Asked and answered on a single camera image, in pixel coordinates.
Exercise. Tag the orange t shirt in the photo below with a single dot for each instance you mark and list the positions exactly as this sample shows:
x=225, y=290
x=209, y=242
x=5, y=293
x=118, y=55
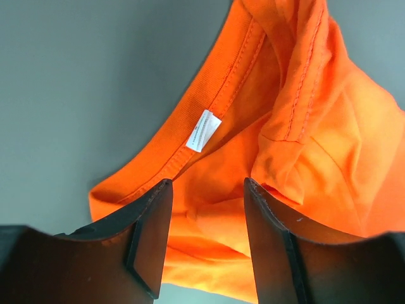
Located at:
x=277, y=100

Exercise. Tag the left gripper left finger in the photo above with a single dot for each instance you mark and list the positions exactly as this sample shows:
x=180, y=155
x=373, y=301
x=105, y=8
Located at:
x=117, y=259

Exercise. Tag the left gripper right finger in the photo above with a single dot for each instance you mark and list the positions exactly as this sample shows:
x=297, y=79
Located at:
x=298, y=260

